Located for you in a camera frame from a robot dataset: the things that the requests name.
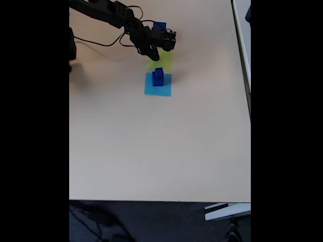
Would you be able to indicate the dark blue object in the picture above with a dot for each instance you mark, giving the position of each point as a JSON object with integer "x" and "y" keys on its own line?
{"x": 248, "y": 13}

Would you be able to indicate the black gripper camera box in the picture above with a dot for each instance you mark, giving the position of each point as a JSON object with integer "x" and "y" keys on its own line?
{"x": 166, "y": 39}

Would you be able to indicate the green paper square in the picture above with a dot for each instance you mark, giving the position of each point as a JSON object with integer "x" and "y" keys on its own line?
{"x": 166, "y": 61}

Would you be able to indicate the white neighbouring table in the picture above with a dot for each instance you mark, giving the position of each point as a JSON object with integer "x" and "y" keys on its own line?
{"x": 242, "y": 50}

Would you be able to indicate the white table foot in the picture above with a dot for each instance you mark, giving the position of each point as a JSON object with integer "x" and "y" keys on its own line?
{"x": 227, "y": 213}

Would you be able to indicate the medium blue cube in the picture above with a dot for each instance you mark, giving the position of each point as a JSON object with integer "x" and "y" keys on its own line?
{"x": 157, "y": 81}

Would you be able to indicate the large blue cube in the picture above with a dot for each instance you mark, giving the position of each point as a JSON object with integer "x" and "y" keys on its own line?
{"x": 160, "y": 25}

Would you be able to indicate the light blue paper square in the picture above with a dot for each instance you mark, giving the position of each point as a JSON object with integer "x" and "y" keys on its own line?
{"x": 149, "y": 91}

